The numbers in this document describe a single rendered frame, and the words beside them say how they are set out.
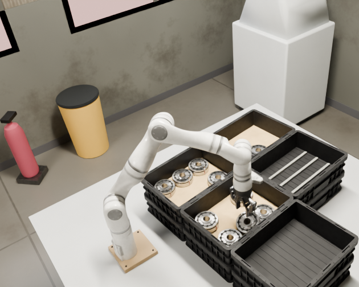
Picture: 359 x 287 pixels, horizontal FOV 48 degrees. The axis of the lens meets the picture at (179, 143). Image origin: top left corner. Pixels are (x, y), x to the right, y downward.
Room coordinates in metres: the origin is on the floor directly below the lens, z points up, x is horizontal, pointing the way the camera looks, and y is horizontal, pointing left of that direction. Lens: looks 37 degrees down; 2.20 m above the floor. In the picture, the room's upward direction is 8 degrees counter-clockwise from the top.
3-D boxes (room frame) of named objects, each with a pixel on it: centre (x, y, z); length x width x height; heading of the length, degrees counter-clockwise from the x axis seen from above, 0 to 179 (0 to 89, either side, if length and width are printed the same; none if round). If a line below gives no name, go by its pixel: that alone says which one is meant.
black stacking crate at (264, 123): (1.68, -0.36, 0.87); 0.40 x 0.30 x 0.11; 125
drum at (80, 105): (3.02, 0.79, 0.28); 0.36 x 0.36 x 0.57
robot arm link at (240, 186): (1.18, -0.24, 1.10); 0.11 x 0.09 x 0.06; 122
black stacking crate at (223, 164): (1.45, -0.03, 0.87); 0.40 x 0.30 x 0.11; 125
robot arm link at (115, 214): (1.21, 0.30, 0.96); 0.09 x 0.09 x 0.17; 5
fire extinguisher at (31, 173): (2.72, 1.28, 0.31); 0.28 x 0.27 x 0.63; 30
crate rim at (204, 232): (1.21, -0.21, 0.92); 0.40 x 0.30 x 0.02; 125
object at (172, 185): (1.45, 0.10, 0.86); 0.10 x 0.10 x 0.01
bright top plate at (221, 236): (1.09, -0.15, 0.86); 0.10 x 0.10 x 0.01
